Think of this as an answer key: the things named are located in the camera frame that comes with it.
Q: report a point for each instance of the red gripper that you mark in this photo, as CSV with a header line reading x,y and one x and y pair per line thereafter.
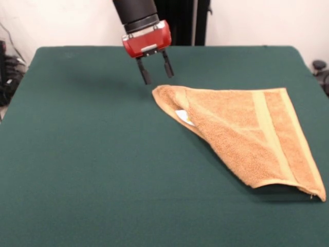
x,y
149,43

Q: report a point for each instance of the tan terry towel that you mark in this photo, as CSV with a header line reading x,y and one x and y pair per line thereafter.
x,y
244,133

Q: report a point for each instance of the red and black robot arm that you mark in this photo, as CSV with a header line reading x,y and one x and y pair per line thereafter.
x,y
136,11

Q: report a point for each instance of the dark green table cloth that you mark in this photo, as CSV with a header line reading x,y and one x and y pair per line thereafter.
x,y
77,154

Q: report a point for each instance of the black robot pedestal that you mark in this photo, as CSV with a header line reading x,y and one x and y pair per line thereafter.
x,y
187,23

